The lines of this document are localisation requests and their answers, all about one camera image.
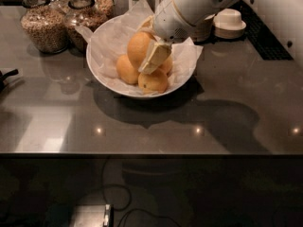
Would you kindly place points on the white crumpled paper liner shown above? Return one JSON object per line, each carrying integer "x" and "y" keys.
{"x": 110, "y": 41}

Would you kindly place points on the black handle at left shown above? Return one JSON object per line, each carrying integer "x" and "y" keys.
{"x": 3, "y": 77}

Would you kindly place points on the orange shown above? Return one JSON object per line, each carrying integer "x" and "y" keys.
{"x": 156, "y": 82}
{"x": 166, "y": 66}
{"x": 126, "y": 71}
{"x": 137, "y": 47}

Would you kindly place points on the tall stack paper bowls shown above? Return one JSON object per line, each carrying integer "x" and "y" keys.
{"x": 203, "y": 29}

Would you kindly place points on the large glass cereal jar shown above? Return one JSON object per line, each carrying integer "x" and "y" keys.
{"x": 43, "y": 25}

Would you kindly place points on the back glass cereal jar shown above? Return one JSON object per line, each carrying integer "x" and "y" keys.
{"x": 106, "y": 7}

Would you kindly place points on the short stack paper bowls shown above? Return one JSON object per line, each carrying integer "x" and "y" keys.
{"x": 228, "y": 24}

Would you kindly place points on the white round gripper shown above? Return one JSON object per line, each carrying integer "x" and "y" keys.
{"x": 169, "y": 23}

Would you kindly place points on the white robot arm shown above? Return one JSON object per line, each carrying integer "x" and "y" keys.
{"x": 284, "y": 18}

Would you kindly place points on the silver box under table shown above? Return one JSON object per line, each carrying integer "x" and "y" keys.
{"x": 92, "y": 216}

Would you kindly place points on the white ceramic bowl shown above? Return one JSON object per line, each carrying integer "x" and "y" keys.
{"x": 104, "y": 79}

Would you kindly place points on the black rubber mat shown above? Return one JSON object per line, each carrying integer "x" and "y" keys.
{"x": 258, "y": 34}

